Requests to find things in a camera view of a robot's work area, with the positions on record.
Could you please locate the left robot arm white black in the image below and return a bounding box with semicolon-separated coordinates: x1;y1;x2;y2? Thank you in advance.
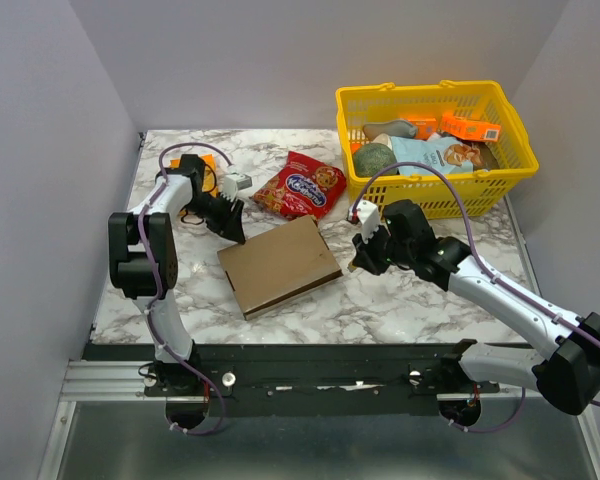
108;154;252;395

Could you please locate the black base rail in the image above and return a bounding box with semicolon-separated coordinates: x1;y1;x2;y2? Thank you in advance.
82;344;505;428

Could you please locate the green round melon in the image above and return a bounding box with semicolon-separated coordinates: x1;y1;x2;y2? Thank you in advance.
352;143;397;178

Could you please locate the grey pouch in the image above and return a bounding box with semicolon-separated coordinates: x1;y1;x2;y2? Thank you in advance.
362;118;418;141

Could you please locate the orange carton box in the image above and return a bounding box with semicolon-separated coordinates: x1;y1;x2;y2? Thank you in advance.
439;113;501;142

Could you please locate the light blue chips bag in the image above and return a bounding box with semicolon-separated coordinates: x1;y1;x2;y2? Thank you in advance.
390;136;487;176

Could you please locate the red candy bag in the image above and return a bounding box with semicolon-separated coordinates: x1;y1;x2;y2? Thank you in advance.
252;151;346;220

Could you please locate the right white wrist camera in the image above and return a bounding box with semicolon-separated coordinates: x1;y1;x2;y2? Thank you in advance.
347;200;381;243

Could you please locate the orange snack packet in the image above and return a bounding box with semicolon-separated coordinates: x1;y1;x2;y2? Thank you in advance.
168;153;219;196

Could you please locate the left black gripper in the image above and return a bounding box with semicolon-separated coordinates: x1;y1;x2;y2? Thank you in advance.
183;191;246;244

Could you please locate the yellow plastic basket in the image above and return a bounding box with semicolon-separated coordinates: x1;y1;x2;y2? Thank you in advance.
335;80;539;219

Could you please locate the small orange box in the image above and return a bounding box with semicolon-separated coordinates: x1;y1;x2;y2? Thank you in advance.
403;116;438;140

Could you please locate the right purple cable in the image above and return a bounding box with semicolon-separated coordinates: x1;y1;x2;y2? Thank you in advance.
349;160;600;434

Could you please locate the brown cardboard express box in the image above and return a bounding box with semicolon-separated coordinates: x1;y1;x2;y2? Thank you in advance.
218;216;343;320

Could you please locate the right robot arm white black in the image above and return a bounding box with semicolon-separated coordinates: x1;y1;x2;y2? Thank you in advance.
350;200;600;415

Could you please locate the aluminium frame profile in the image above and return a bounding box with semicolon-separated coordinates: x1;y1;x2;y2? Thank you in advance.
38;360;600;479

